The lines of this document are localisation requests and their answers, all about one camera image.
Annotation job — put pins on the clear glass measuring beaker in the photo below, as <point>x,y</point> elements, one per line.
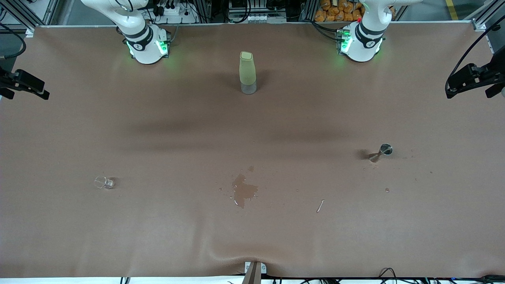
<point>104,182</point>

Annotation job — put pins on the brown table cover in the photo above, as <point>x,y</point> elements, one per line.
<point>158,236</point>

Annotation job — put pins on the green frosted bottle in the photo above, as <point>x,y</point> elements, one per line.
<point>247,71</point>

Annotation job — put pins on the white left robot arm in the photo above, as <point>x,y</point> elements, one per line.
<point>361,47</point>

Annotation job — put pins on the steel jigger cup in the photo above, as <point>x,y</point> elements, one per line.
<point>386,149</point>

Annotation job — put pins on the orange snack bags pile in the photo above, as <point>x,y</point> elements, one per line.
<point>335,12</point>

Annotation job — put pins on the brown liquid spill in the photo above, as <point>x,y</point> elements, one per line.
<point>242,191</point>

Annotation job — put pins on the small white stick scrap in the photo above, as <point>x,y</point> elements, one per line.
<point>320,206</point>

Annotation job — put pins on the brown support bar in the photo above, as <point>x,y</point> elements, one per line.
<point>252,276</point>

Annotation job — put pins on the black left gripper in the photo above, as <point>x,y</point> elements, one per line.
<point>498,64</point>

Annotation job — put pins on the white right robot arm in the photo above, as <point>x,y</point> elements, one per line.
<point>146,49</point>

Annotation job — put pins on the white power strip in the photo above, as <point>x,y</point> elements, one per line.
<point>173,12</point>

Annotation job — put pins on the metal clamp bracket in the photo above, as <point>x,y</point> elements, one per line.
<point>263,269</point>

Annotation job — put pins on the grey electrical equipment box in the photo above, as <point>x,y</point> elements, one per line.
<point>256,17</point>

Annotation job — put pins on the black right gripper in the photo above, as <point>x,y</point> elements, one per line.
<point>4,80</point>

